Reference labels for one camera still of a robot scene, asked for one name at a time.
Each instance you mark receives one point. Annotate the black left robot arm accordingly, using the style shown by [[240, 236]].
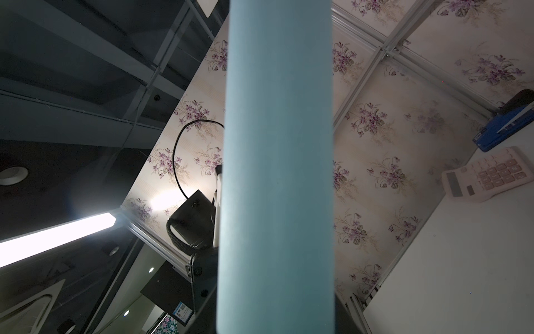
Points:
[[191, 228]]

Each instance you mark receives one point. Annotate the pink desk calculator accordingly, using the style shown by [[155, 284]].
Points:
[[487, 177]]

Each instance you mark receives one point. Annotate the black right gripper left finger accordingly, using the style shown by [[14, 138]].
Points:
[[203, 271]]

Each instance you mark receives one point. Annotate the blue black stapler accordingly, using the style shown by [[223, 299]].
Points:
[[510, 119]]

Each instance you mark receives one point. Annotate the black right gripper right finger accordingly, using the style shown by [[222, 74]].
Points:
[[344, 323]]

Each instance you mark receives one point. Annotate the light blue paper sheet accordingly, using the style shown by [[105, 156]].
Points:
[[276, 267]]

